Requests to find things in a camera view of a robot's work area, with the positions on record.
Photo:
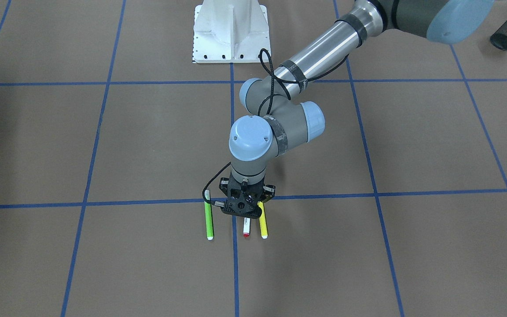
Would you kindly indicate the white metal mount base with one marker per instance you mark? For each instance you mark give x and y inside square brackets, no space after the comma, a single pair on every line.
[230,31]

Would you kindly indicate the green marker pen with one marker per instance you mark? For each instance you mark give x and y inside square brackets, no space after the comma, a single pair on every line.
[208,216]

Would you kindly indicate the red and white marker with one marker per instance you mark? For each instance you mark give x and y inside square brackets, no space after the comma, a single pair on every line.
[246,227]

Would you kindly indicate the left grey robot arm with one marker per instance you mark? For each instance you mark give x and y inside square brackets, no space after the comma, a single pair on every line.
[275,124]

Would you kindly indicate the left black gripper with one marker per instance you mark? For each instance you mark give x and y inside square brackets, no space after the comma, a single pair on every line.
[225,184]

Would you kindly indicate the yellow marker pen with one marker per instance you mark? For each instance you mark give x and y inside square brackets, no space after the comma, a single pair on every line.
[262,220]

